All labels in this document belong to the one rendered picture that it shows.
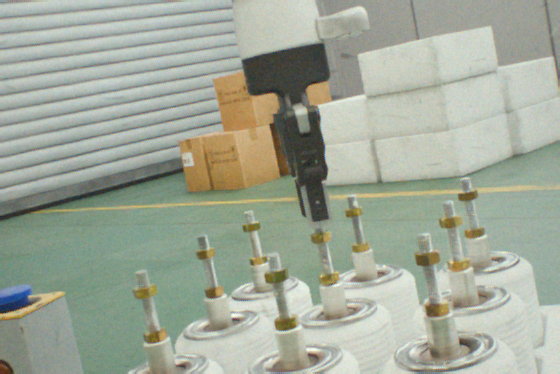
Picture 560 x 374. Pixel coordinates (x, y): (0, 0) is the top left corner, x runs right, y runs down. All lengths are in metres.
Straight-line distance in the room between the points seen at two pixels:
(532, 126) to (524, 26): 2.88
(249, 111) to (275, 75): 3.67
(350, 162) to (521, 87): 0.78
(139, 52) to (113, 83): 0.34
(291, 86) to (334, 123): 2.90
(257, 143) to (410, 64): 1.34
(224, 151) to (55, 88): 1.95
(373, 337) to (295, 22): 0.28
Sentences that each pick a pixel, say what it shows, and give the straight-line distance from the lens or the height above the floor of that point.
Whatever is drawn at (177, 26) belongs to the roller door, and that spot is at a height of 1.11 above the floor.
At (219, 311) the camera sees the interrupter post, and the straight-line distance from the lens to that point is 0.79.
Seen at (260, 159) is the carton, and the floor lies 0.13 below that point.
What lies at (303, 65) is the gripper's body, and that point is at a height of 0.48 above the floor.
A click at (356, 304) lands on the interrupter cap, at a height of 0.25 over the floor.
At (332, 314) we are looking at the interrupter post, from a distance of 0.75.
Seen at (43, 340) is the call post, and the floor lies 0.28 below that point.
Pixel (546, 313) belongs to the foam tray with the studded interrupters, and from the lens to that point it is 0.90.
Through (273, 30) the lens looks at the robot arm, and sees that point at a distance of 0.69.
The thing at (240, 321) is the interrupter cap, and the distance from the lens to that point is 0.80.
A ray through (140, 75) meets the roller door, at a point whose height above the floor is 0.78.
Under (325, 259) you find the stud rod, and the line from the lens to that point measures 0.74.
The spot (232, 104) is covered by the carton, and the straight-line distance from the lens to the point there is 4.46.
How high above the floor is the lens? 0.46
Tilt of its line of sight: 7 degrees down
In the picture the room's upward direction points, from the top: 12 degrees counter-clockwise
